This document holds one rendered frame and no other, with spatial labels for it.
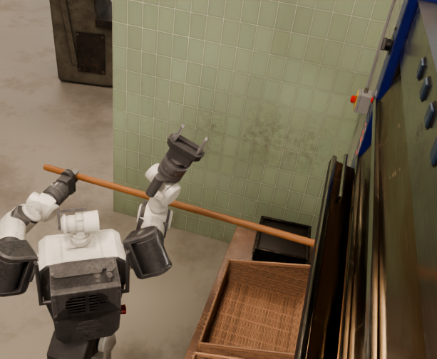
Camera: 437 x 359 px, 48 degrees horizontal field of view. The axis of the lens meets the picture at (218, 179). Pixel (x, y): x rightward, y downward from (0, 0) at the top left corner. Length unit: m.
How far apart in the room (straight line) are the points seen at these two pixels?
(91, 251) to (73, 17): 4.35
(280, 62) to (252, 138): 0.55
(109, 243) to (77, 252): 0.10
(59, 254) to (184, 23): 1.86
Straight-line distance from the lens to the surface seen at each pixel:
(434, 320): 0.84
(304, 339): 1.38
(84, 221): 1.56
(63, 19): 5.76
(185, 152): 1.56
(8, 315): 3.33
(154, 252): 1.64
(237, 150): 3.31
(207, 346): 2.21
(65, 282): 1.53
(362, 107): 2.68
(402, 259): 1.14
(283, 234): 2.05
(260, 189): 3.43
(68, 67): 5.97
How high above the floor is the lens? 2.49
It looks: 34 degrees down
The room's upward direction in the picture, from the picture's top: 8 degrees clockwise
